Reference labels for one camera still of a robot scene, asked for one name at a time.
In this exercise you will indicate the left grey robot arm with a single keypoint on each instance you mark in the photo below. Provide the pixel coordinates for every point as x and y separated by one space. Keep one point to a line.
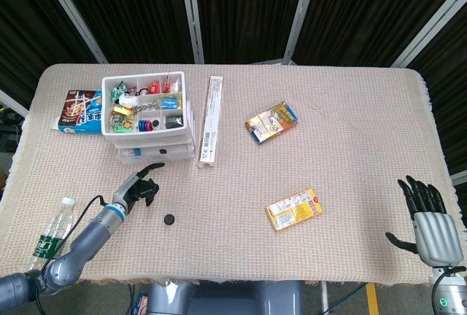
91 236

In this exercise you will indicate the clear drawer with binder clips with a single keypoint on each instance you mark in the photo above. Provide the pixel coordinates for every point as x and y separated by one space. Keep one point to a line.
175 156

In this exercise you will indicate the blue binder clips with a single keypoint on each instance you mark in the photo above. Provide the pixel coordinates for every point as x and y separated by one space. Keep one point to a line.
136 152

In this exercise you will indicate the metal table leg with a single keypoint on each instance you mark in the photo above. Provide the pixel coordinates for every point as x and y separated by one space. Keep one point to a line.
324 296

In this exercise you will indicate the long white carton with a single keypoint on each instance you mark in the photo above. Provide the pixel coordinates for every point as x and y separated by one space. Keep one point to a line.
211 121

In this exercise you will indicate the white plastic drawer organizer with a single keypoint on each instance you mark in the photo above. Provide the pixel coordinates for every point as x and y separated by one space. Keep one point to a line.
106 114

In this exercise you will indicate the colourful snack packet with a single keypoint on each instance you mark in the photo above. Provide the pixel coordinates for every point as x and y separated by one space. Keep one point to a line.
271 122

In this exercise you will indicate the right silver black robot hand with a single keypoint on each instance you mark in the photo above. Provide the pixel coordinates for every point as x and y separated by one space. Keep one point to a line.
436 235

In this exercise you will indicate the black round cap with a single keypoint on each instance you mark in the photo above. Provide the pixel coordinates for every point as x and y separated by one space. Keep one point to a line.
169 219

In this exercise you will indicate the small red candy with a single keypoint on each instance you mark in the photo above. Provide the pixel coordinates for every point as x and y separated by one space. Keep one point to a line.
155 87

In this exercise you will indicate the green orange candy packet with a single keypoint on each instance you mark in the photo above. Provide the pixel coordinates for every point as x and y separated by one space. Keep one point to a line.
120 123

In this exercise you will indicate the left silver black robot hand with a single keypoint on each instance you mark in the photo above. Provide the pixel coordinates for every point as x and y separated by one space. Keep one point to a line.
127 191

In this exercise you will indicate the yellow printed box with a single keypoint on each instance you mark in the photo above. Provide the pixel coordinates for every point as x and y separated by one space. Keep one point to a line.
293 210

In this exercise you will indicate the red white wrapped candy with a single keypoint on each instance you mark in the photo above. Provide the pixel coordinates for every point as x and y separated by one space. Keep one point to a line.
169 84

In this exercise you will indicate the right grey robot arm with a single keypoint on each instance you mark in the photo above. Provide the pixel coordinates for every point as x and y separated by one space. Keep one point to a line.
450 293

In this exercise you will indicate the white partition frame post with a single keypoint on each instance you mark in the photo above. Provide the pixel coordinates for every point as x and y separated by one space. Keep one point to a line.
192 19
430 27
300 19
75 19

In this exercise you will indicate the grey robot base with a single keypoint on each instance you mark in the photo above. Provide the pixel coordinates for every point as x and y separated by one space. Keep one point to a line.
226 300

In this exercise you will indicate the clear water bottle green label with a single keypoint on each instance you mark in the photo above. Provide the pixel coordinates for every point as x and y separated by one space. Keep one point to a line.
54 227

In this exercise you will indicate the stack of coloured discs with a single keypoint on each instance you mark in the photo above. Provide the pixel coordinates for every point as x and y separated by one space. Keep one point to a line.
144 124

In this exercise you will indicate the blue printed package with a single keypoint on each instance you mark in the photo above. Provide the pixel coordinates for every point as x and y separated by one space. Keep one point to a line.
140 304

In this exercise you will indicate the beige woven tablecloth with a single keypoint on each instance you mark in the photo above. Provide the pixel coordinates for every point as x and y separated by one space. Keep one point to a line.
255 173

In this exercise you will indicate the white round trinket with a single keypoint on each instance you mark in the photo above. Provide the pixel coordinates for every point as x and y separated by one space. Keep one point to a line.
127 100

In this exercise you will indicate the blue brown cookie box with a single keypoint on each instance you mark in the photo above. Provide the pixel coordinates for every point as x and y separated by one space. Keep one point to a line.
78 111

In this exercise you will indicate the small black round magnet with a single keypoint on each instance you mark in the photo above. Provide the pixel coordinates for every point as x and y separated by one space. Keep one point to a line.
156 123

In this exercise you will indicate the yellow foil candy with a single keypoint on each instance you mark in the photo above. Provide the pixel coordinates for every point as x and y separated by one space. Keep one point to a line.
122 110

